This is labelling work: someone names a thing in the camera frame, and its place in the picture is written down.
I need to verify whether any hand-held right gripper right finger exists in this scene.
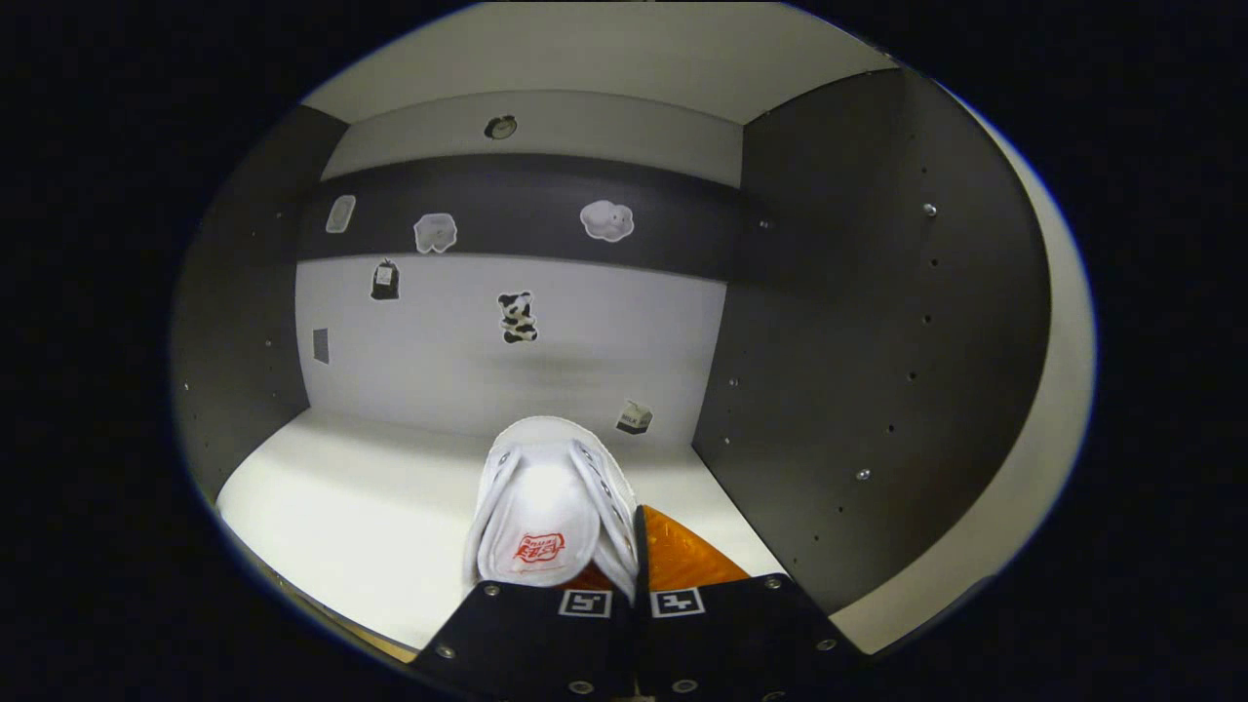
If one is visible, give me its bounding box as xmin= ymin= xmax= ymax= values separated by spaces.
xmin=634 ymin=504 xmax=864 ymax=701

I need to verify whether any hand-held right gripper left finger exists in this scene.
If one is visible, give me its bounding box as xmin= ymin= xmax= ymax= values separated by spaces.
xmin=408 ymin=565 xmax=640 ymax=701

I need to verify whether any white shoe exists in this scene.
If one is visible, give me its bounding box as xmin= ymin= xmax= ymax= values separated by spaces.
xmin=461 ymin=416 xmax=640 ymax=601

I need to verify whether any white shoe cabinet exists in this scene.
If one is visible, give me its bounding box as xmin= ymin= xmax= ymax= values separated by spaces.
xmin=171 ymin=0 xmax=1098 ymax=664

